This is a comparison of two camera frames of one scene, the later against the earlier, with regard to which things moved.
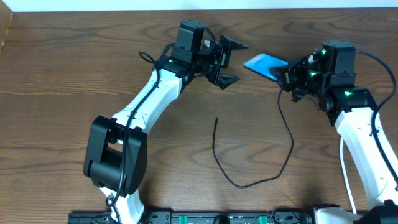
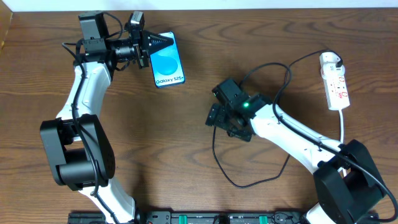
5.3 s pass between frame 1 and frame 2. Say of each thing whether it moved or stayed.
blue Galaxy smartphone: moved
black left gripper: moved
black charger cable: stayed
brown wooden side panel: stayed
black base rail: stayed
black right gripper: moved
